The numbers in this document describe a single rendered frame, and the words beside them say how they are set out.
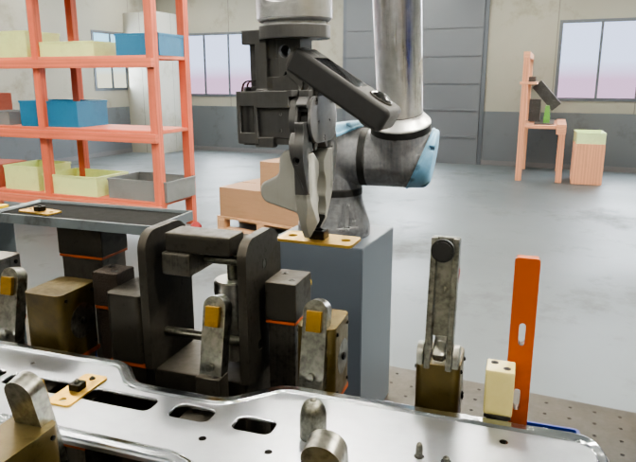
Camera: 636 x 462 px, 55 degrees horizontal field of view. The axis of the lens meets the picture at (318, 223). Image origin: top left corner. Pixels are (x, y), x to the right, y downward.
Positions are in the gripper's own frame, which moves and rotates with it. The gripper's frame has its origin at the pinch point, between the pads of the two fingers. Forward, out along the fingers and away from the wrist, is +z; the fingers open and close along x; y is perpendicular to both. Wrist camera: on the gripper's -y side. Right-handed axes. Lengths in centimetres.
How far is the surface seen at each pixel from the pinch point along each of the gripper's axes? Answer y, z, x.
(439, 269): -9.7, 9.5, -17.9
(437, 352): -10.1, 20.1, -15.6
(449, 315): -11.4, 15.0, -16.2
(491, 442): -18.1, 26.9, -8.0
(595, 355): -47, 130, -271
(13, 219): 72, 10, -25
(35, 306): 53, 20, -10
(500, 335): 3, 129, -279
